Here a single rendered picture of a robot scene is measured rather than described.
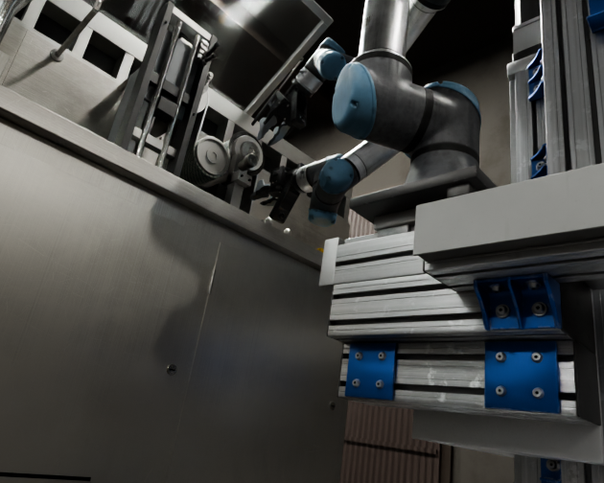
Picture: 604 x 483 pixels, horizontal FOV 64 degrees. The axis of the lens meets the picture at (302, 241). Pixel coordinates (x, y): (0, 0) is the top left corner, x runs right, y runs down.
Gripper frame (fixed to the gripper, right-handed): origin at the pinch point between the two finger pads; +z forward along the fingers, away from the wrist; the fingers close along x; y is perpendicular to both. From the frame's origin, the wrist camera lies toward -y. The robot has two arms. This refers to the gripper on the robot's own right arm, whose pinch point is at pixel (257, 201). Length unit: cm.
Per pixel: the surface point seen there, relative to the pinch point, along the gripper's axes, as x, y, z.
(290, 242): 6.1, -20.9, -26.1
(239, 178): 10.8, 1.9, -3.6
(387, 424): -239, -48, 114
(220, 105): 1, 52, 36
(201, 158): 20.5, 5.9, 3.5
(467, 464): -245, -67, 54
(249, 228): 19.5, -22.4, -26.1
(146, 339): 36, -53, -23
